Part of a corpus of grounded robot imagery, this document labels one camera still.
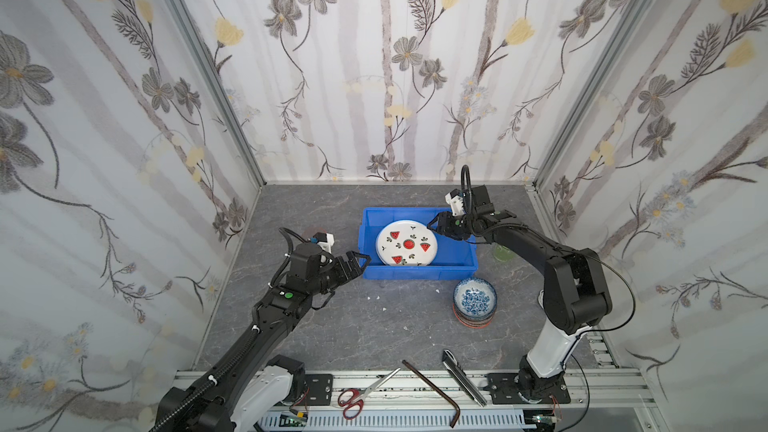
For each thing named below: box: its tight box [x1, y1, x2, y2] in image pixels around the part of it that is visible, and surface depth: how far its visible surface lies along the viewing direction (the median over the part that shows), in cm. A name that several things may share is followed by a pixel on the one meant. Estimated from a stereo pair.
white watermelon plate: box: [376, 219, 438, 266], surface depth 100 cm
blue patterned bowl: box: [453, 277, 497, 321], surface depth 83 cm
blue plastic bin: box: [358, 207, 479, 280], surface depth 96 cm
